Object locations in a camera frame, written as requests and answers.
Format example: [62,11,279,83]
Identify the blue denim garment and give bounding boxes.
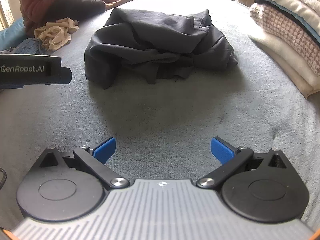
[11,38,48,55]

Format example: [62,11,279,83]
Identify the teal blue cloth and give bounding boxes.
[0,17,27,52]

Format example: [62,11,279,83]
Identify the grey-blue bed blanket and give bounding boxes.
[0,0,320,230]

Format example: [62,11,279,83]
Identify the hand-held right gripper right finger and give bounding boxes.
[196,136,288,189]

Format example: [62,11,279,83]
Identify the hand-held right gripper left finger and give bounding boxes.
[37,136,130,188]

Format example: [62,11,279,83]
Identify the maroon quilted jacket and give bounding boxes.
[19,0,137,37]

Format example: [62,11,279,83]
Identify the stack of folded clothes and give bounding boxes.
[247,0,320,99]

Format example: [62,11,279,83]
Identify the dark grey pants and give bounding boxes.
[84,7,239,90]

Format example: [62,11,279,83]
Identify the beige crumpled cloth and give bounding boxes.
[34,17,79,51]

